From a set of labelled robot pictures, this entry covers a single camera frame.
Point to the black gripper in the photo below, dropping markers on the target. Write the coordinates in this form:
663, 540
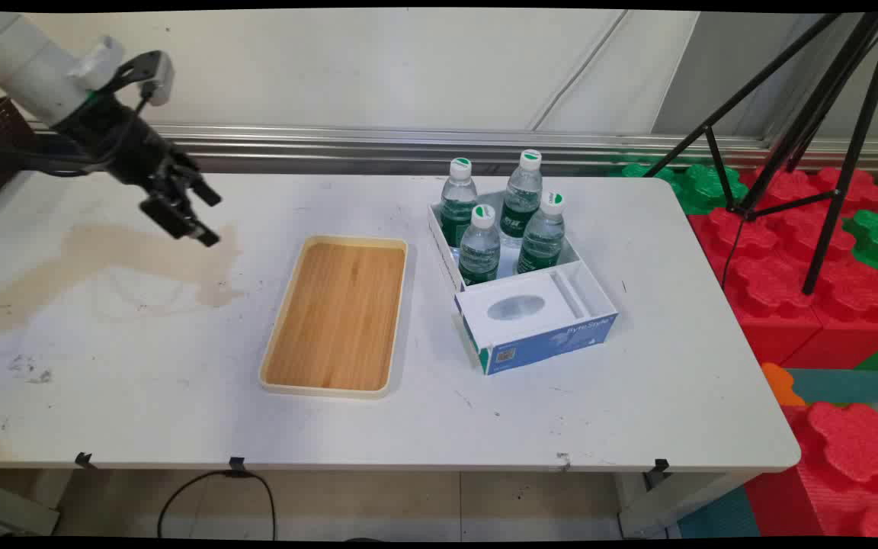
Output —
123, 141

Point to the green label water bottle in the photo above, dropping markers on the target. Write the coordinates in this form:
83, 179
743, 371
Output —
523, 198
479, 252
458, 206
543, 240

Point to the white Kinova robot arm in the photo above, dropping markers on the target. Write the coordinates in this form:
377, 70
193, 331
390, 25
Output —
24, 57

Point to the wooden tray with cream rim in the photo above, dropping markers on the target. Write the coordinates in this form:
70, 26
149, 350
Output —
340, 316

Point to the black table edge clip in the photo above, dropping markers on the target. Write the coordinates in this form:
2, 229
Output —
237, 465
658, 469
84, 460

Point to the white table leg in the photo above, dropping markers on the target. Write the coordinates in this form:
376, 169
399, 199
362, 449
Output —
12, 507
660, 507

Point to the white carton with blue side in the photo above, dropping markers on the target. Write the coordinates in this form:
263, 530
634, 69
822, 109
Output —
534, 309

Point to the large red foam block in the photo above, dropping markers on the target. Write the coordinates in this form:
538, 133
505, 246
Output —
774, 297

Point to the orange foam piece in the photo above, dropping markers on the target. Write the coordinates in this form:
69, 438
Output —
780, 385

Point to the black tripod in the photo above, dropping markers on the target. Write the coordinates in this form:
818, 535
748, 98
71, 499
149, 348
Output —
828, 114

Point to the teal foam mat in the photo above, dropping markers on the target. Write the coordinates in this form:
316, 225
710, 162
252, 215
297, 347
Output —
843, 385

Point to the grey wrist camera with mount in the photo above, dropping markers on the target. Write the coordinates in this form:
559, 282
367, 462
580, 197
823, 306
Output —
155, 76

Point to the aluminium wall rail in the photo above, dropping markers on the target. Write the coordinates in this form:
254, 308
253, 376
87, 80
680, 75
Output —
408, 145

